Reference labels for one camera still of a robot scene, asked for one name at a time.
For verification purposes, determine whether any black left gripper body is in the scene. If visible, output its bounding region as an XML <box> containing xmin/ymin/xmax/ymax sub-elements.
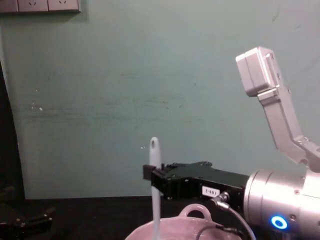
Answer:
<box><xmin>0</xmin><ymin>215</ymin><xmax>31</xmax><ymax>240</ymax></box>

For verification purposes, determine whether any pale grey utensil handle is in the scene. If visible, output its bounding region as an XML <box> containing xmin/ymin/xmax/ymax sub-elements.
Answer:
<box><xmin>148</xmin><ymin>136</ymin><xmax>162</xmax><ymax>240</ymax></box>

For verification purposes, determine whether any thin dark gripper cable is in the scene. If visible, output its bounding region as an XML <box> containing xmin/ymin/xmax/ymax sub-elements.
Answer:
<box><xmin>196</xmin><ymin>191</ymin><xmax>257</xmax><ymax>240</ymax></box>

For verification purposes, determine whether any black table cloth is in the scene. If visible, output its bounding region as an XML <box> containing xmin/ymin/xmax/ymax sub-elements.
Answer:
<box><xmin>0</xmin><ymin>195</ymin><xmax>253</xmax><ymax>240</ymax></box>

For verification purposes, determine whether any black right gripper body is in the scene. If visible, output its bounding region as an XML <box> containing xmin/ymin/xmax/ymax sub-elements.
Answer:
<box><xmin>174</xmin><ymin>161</ymin><xmax>251</xmax><ymax>209</ymax></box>

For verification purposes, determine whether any pink pot with loop handle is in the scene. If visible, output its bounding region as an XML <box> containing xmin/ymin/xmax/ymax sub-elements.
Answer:
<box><xmin>124</xmin><ymin>203</ymin><xmax>252</xmax><ymax>240</ymax></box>

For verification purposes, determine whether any black side panel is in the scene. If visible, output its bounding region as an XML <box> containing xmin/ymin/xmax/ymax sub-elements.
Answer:
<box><xmin>0</xmin><ymin>58</ymin><xmax>26</xmax><ymax>201</ymax></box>

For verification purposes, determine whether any grey wall socket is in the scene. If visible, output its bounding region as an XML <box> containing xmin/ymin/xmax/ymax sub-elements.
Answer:
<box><xmin>18</xmin><ymin>0</ymin><xmax>49</xmax><ymax>13</ymax></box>
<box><xmin>47</xmin><ymin>0</ymin><xmax>82</xmax><ymax>13</ymax></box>

